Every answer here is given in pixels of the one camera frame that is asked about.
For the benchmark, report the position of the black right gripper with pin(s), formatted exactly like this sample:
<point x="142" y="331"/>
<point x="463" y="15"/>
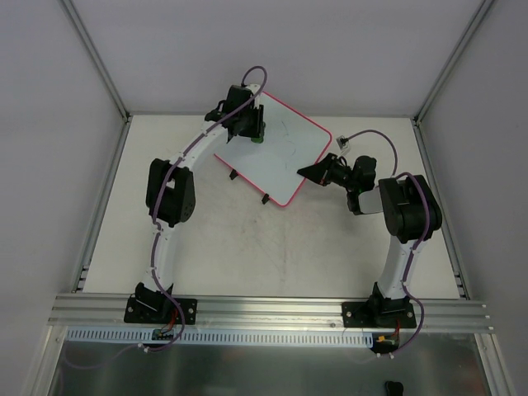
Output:
<point x="248" y="122"/>

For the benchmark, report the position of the black object bottom edge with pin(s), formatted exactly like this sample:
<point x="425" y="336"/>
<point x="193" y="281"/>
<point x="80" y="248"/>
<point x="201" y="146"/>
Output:
<point x="394" y="388"/>

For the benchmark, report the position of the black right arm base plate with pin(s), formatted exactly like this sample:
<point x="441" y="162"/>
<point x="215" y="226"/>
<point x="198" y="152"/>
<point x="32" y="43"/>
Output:
<point x="140" y="313"/>

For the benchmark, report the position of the pink-framed whiteboard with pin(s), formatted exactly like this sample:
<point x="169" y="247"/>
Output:
<point x="291" y="141"/>

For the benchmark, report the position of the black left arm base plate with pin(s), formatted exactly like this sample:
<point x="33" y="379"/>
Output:
<point x="366" y="315"/>

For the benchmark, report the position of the right aluminium frame post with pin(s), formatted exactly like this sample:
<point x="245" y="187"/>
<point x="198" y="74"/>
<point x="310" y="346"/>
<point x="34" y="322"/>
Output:
<point x="462" y="44"/>

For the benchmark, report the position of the aluminium frame post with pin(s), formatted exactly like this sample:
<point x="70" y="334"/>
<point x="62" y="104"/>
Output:
<point x="76" y="20"/>
<point x="462" y="44"/>

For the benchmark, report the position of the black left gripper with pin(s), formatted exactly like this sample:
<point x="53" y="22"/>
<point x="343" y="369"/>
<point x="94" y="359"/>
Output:
<point x="342" y="174"/>

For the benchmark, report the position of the aluminium mounting rail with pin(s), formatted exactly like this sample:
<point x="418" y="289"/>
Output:
<point x="267" y="313"/>

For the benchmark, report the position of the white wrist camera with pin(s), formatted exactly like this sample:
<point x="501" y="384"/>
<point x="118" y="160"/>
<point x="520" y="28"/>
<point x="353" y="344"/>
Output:
<point x="256" y="90"/>
<point x="343" y="143"/>

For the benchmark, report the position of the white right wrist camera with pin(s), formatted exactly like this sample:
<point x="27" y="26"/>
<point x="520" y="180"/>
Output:
<point x="256" y="90"/>

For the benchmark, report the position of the left aluminium frame post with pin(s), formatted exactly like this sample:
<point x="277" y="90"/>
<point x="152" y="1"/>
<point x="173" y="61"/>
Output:
<point x="76" y="20"/>

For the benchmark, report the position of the white slotted cable duct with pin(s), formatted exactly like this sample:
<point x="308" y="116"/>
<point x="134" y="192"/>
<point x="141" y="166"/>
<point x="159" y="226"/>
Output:
<point x="223" y="337"/>

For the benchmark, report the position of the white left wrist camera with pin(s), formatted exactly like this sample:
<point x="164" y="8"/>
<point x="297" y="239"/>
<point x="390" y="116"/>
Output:
<point x="343" y="143"/>

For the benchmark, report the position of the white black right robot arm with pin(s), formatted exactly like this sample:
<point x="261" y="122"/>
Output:
<point x="171" y="197"/>

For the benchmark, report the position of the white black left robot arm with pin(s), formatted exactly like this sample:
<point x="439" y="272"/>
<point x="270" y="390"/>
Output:
<point x="411" y="214"/>

